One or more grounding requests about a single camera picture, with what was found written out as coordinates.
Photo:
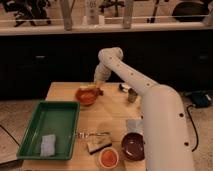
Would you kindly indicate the metal measuring cup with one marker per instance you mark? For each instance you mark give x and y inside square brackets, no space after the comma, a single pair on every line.
[132,95]

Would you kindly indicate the yellow banana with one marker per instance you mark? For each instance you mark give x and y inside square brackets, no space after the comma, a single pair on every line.
[88,87]

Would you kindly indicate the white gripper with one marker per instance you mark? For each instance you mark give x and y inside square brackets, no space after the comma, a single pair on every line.
[102,74]

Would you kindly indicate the red bowl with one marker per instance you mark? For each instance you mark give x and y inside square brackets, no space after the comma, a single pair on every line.
[86,97]

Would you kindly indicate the small orange cup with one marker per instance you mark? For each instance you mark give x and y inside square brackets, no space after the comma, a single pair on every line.
[108,158]

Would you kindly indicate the wooden block brush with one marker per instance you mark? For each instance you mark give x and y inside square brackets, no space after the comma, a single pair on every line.
[96,145]

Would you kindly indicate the light blue sponge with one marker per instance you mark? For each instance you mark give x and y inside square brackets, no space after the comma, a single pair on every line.
[48,145]

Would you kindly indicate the dark red toy item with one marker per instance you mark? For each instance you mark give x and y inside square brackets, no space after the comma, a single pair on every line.
[100,92]

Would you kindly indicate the green plastic tray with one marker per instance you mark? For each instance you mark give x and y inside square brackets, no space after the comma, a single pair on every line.
[58,118]

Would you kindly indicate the dark purple pan green handle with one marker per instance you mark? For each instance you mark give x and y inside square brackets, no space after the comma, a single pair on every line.
[132,146]

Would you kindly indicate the grey blue cloth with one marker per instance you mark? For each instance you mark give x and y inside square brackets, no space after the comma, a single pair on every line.
[134,125]

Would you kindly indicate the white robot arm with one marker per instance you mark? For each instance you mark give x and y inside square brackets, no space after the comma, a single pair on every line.
[167,143]

